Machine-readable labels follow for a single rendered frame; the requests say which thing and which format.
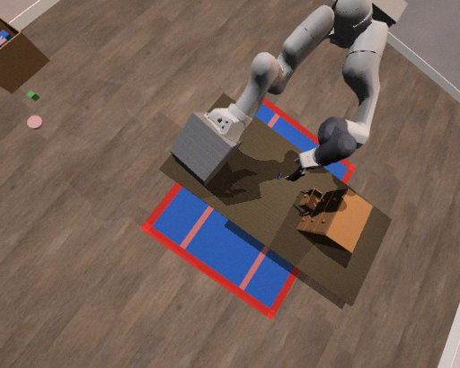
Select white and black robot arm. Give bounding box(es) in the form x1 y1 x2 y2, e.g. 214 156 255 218
203 0 389 169

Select brown wooden chest of drawers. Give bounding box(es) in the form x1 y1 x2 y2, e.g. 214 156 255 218
296 188 373 253

